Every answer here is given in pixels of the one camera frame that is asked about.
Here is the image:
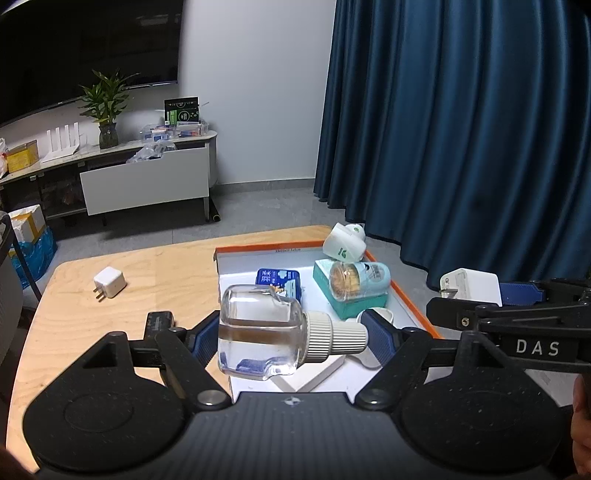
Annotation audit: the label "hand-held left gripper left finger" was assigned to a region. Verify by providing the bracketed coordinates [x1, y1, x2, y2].
[54, 309, 232, 413]

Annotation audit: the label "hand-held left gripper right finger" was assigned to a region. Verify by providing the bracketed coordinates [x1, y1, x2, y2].
[355, 310, 509, 411]

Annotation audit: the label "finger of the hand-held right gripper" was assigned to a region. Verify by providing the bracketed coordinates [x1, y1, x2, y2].
[501, 277, 591, 306]
[427, 298, 591, 330]

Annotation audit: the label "white plug-in device with prongs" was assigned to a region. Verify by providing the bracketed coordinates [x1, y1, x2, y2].
[355, 307, 393, 326]

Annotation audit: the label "large white wall charger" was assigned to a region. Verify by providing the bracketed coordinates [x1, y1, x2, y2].
[438, 268, 503, 308]

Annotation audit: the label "clear bottle with white cap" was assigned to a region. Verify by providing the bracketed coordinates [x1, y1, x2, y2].
[217, 285, 370, 381]

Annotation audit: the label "toothpick jar with blue lid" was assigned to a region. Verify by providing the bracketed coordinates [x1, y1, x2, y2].
[329, 261, 392, 303]

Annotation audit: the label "white charger packaging box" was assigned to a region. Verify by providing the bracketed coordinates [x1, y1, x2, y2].
[228, 353, 347, 393]

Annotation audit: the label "white tray with orange rim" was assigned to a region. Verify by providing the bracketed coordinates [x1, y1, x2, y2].
[213, 239, 446, 402]

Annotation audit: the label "white plug-in device green logo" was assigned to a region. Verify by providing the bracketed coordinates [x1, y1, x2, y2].
[322, 222, 368, 262]

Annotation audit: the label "person's right hand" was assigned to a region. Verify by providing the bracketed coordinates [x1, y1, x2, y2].
[571, 376, 591, 476]

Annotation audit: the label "teal cardboard box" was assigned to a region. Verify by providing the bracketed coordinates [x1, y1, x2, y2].
[312, 258, 391, 320]

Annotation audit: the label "blue tin box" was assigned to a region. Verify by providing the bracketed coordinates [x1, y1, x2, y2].
[255, 268, 302, 305]

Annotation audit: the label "small white cube charger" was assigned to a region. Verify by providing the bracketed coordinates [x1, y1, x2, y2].
[93, 266, 126, 304]

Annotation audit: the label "white cabinet drawer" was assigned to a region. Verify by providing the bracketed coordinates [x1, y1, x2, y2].
[79, 147, 211, 217]

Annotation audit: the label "blue plastic bag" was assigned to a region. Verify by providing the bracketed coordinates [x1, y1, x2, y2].
[9, 226, 58, 289]

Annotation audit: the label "dark blue curtain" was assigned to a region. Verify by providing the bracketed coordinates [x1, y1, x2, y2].
[314, 0, 591, 287]

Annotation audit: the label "clear plastic bags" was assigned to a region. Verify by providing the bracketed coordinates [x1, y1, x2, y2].
[127, 142, 178, 164]

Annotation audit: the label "long media cabinet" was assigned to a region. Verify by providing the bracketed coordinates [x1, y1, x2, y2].
[0, 129, 218, 227]

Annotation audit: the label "white and yellow carton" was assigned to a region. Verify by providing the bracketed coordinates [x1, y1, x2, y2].
[8, 204, 47, 245]

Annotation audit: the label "clear plastic storage boxes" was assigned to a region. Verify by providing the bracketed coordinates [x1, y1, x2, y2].
[139, 122, 206, 141]

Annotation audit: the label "black and green display box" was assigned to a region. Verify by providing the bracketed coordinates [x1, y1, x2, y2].
[165, 96, 200, 125]

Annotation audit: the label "white router with antennas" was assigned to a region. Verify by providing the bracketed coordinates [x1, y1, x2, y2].
[41, 121, 81, 162]

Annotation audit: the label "yellow box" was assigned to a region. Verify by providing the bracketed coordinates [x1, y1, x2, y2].
[6, 140, 40, 172]

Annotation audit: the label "potted green plant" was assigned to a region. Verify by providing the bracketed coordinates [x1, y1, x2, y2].
[76, 69, 139, 149]

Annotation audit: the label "black television screen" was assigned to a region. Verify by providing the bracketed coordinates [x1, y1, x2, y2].
[0, 0, 178, 127]

